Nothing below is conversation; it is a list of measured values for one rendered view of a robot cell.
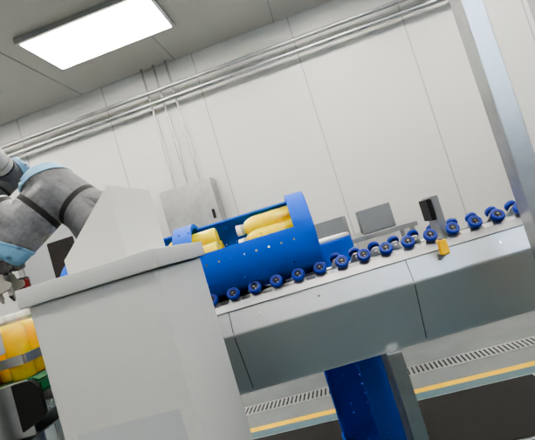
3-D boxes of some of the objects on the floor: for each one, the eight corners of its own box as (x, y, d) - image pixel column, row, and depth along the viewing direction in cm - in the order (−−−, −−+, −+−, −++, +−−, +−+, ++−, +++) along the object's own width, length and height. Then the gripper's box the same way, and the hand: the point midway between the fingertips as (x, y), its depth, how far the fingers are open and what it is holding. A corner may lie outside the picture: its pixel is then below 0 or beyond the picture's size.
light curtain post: (675, 569, 109) (467, -51, 117) (652, 575, 109) (445, -44, 118) (655, 552, 115) (458, -37, 123) (633, 558, 116) (437, -30, 124)
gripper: (-3, 235, 136) (16, 299, 135) (21, 235, 148) (37, 294, 147) (-27, 243, 137) (-10, 307, 136) (-2, 242, 149) (14, 301, 148)
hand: (6, 299), depth 142 cm, fingers open, 5 cm apart
